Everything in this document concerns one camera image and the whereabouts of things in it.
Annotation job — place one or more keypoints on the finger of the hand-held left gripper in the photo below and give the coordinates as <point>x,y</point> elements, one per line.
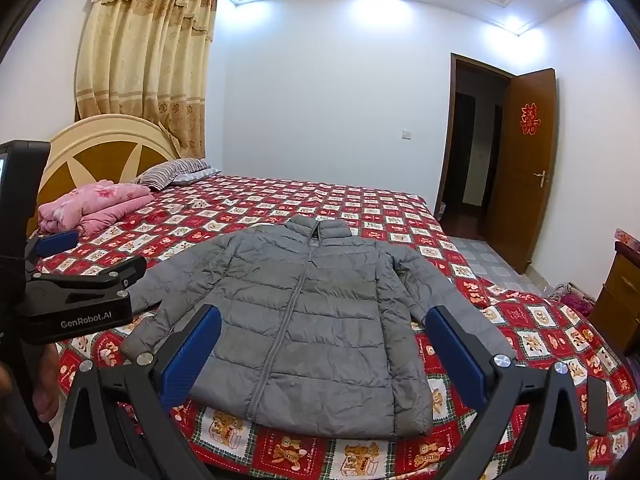
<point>105,272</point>
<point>57,242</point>

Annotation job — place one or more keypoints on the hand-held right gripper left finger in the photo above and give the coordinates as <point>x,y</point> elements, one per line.
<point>192,355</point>

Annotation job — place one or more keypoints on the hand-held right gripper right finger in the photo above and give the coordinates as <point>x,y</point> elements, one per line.
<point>455,355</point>

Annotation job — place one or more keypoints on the grey puffer jacket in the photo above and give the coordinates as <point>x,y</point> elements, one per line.
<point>325,310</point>

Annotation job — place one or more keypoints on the person's left hand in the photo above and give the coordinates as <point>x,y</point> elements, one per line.
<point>46,390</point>

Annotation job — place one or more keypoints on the folded pink quilt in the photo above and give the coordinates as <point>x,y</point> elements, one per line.
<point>95,205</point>

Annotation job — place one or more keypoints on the cream and brown headboard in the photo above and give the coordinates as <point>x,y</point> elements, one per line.
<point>100,132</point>

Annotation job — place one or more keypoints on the striped pillow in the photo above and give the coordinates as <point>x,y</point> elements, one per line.
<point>167,172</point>

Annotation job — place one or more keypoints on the pink cloth pile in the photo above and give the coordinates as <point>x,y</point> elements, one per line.
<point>575,300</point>

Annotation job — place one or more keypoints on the blue-grey pillow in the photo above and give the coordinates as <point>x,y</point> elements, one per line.
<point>197,176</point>

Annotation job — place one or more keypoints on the brown wooden cabinet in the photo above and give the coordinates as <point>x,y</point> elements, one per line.
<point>617,300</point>

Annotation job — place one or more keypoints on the brown wooden door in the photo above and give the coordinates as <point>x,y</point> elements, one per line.
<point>520,195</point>

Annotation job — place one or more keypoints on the red printed bed sheet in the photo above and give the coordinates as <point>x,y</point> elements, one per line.
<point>350,200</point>

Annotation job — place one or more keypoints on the beige patterned curtain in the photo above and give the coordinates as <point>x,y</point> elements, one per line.
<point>150,60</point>

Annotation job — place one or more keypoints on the red paper door decoration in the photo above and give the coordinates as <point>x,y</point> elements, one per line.
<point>528,120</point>

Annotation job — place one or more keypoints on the dark wooden door frame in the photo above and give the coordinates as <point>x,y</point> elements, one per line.
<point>452,110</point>

